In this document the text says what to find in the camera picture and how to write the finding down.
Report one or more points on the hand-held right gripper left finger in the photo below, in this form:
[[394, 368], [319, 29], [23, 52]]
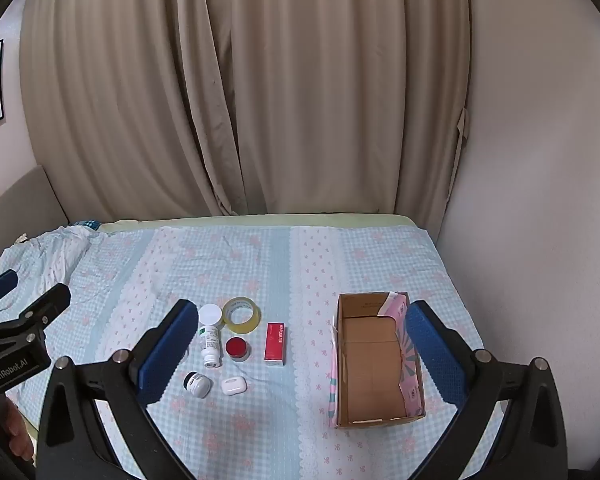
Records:
[[167, 355]]

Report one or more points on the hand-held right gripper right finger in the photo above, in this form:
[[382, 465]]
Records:
[[432, 355]]

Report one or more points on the small black-lidded jar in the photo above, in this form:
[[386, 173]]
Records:
[[197, 385]]

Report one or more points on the white bottle with green label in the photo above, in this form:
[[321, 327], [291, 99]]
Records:
[[211, 345]]

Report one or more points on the white round jar lid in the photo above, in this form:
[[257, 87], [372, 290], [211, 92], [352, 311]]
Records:
[[210, 315]]

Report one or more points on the cardboard box with pink print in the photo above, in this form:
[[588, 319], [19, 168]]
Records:
[[370, 360]]

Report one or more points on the red round tin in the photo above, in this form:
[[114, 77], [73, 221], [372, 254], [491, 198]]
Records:
[[236, 347]]

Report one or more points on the white earbuds case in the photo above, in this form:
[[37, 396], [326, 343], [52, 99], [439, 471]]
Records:
[[233, 386]]

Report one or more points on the yellow tape roll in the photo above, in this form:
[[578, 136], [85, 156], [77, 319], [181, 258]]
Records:
[[250, 327]]

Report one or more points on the red-capped item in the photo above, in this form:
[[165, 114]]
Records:
[[275, 342]]

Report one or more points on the person's left hand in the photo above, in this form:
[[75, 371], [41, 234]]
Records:
[[7, 430]]

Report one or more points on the white crumpled quilt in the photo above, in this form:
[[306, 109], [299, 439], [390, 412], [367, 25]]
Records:
[[50, 255]]

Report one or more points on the grey headboard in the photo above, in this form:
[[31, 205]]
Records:
[[25, 200]]

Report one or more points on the blue patterned cloth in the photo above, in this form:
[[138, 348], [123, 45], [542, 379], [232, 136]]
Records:
[[86, 223]]

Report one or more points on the blue checked bed cover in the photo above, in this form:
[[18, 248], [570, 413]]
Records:
[[290, 260]]

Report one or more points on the pale green bed sheet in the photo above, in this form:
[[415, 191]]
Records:
[[280, 218]]

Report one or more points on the beige curtain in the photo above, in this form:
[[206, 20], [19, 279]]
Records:
[[305, 85]]

